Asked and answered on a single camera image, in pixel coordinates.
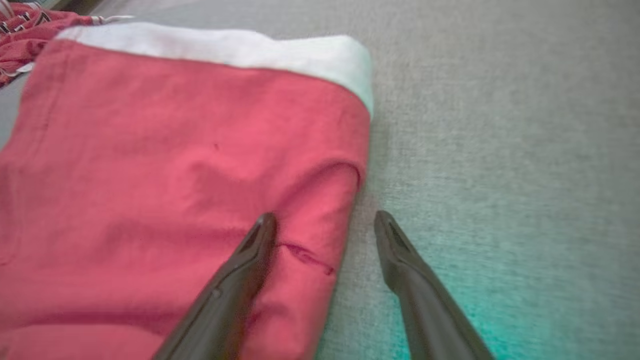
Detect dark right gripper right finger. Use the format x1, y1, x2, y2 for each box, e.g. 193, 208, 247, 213
374, 210, 497, 360

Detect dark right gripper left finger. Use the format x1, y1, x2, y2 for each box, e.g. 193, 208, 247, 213
152, 212, 279, 360

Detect red shorts with white stripe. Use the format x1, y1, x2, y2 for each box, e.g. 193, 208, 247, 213
0, 22, 375, 360

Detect red mesh jersey with lettering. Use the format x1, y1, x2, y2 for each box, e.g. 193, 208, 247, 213
0, 2, 135, 88

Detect large grey sofa seat cushion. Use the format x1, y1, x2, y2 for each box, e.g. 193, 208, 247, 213
0, 0, 640, 360

